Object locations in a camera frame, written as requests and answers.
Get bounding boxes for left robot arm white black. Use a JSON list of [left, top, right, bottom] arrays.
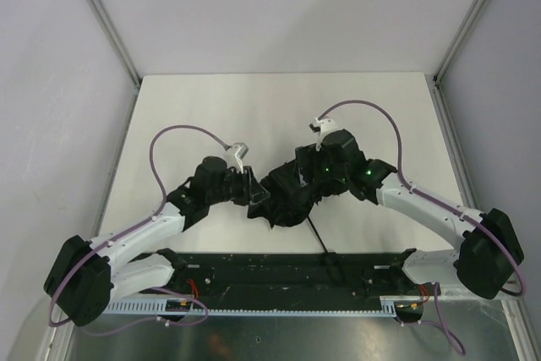
[[44, 156, 271, 327]]

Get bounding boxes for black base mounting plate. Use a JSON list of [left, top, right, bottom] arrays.
[[161, 250, 434, 297]]

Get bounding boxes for right aluminium frame post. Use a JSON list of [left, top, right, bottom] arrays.
[[433, 0, 491, 86]]

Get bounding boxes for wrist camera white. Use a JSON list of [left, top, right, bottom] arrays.
[[223, 142, 249, 173], [309, 118, 342, 151]]

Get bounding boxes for left aluminium table rail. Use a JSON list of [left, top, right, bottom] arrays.
[[90, 85, 140, 238]]

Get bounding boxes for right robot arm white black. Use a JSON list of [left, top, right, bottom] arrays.
[[295, 129, 524, 299]]

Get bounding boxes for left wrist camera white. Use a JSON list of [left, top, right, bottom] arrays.
[[223, 142, 249, 173]]

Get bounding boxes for left aluminium frame post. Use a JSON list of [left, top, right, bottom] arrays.
[[86, 0, 142, 90]]

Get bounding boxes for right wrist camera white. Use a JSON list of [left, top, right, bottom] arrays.
[[309, 118, 342, 151]]

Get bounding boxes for slotted grey cable duct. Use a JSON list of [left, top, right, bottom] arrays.
[[103, 296, 421, 317]]

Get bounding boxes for aluminium frame post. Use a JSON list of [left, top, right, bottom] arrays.
[[86, 0, 142, 90], [433, 0, 491, 86]]

